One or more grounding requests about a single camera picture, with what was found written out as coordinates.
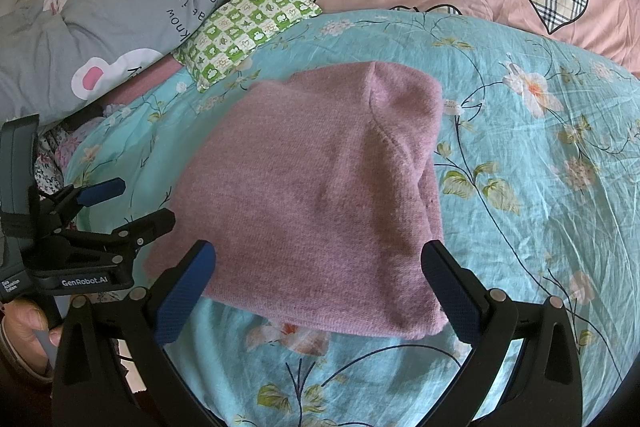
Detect white dark floral cloth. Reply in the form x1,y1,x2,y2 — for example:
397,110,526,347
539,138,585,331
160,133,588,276
35,104,108,198

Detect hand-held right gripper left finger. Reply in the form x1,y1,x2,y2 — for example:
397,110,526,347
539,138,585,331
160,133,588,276
50,239,236,427

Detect mauve knitted sweater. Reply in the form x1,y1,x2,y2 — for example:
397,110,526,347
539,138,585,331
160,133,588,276
142,61,451,342

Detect teal floral blanket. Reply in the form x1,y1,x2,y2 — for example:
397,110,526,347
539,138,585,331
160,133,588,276
62,9,640,427

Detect mauve bed sheet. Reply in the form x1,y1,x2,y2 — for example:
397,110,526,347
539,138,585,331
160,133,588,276
107,56,188,110

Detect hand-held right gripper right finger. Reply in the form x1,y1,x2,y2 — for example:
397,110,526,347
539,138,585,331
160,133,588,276
421,239,583,427

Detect grey printed pillow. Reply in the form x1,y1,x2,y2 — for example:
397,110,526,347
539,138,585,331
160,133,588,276
0,0,241,128

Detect person's left hand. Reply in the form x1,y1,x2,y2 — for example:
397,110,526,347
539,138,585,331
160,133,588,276
0,299,65,360

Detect green checkered pillow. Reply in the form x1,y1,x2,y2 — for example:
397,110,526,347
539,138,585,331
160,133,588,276
172,0,323,94

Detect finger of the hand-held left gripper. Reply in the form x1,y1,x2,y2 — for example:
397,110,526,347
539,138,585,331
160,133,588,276
55,208,177,264
37,178,126,220

